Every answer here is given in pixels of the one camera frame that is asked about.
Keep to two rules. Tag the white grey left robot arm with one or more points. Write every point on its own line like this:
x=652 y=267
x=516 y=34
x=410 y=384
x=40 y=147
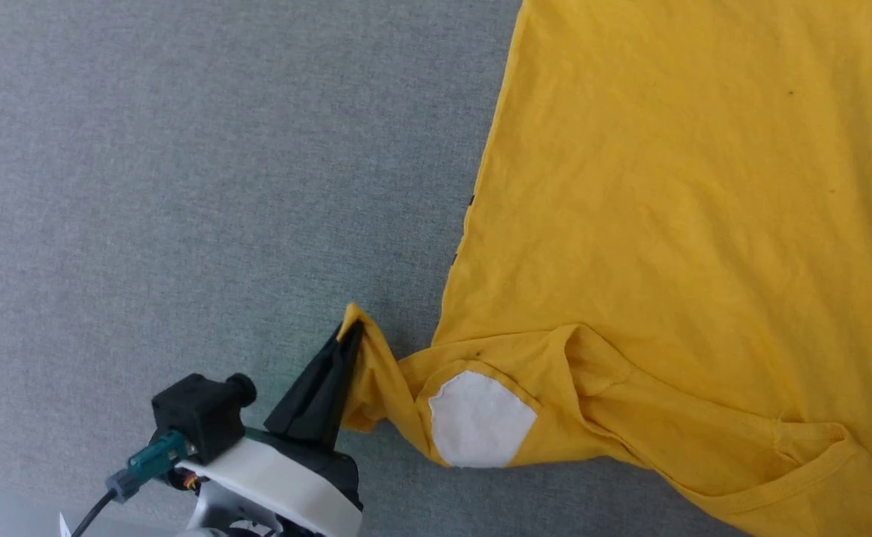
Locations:
x=223 y=518

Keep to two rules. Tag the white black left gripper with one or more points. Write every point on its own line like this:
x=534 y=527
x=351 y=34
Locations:
x=301 y=477

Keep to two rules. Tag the yellow t-shirt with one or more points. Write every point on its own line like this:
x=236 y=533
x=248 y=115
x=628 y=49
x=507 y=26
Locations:
x=667 y=224

